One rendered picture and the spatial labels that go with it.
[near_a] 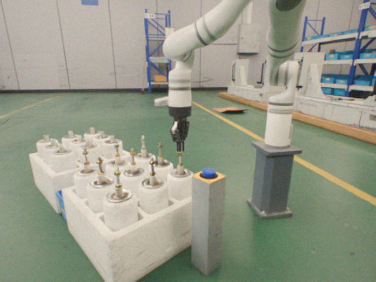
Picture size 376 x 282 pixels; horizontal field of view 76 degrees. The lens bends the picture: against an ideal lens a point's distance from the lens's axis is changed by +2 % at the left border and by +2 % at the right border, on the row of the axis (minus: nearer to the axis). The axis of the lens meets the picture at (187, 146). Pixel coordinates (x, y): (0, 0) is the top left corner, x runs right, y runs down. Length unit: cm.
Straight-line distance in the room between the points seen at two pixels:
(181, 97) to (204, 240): 43
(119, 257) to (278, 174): 66
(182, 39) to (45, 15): 686
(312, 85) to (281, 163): 251
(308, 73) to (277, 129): 258
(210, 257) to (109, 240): 30
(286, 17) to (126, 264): 76
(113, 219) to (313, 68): 319
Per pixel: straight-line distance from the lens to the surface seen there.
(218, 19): 69
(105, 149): 126
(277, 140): 101
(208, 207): 69
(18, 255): 107
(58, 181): 116
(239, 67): 538
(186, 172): 86
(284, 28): 71
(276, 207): 111
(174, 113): 76
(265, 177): 104
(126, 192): 75
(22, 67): 764
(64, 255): 99
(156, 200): 77
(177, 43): 73
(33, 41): 754
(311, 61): 357
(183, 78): 75
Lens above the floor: 60
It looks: 18 degrees down
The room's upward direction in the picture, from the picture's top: straight up
